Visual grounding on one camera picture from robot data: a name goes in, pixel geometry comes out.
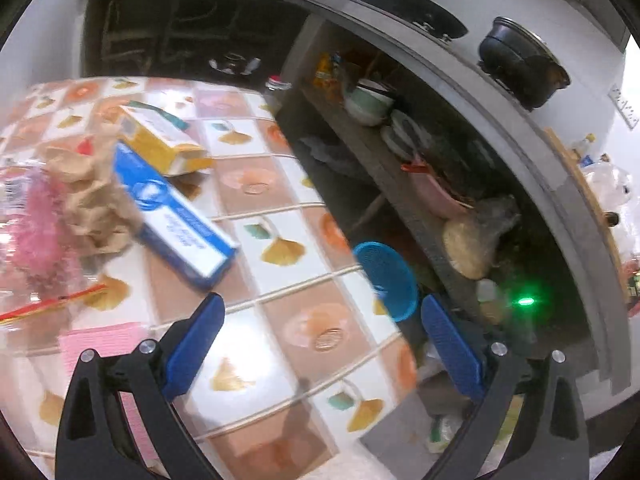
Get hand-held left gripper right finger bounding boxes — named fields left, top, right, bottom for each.
left=421, top=294, right=591, bottom=480

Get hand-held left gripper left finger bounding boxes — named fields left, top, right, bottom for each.
left=55, top=292, right=226, bottom=480

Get blue plastic basket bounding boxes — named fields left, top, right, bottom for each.
left=352, top=241, right=420, bottom=323

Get blue white toothpaste box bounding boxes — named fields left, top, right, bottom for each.
left=112, top=141, right=241, bottom=292

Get yellow white carton box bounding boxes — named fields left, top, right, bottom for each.
left=117, top=102, right=215, bottom=177

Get bag of yellow round cakes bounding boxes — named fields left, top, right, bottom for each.
left=442, top=195, right=521, bottom=281

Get pink paper sheet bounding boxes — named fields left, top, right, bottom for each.
left=59, top=322, right=166, bottom=466

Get wooden cutting board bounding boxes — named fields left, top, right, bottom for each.
left=544, top=127, right=631, bottom=306

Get pink plastic basin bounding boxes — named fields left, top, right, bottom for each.
left=400, top=157, right=476, bottom=220

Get small bottle yellow cap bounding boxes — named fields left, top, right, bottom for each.
left=572, top=133, right=598, bottom=166

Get grey concrete counter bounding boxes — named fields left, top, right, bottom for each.
left=80, top=0, right=633, bottom=396

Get crumpled brown paper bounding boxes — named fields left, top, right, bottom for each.
left=37, top=127, right=146, bottom=256

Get clear bag with pink fluff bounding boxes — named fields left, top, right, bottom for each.
left=0, top=160, right=111, bottom=331

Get stack of white plates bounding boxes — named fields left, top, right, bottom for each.
left=380, top=110, right=426, bottom=161

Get black cooking pot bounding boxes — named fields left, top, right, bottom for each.
left=477, top=16, right=572, bottom=110

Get stack of green white bowls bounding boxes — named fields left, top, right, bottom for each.
left=344, top=79, right=397, bottom=127

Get orange packets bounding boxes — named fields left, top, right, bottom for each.
left=314, top=52, right=346, bottom=92

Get black wok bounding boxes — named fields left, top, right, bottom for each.
left=380, top=0, right=468, bottom=41

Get white wall power strip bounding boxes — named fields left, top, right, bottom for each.
left=607, top=86, right=640, bottom=131

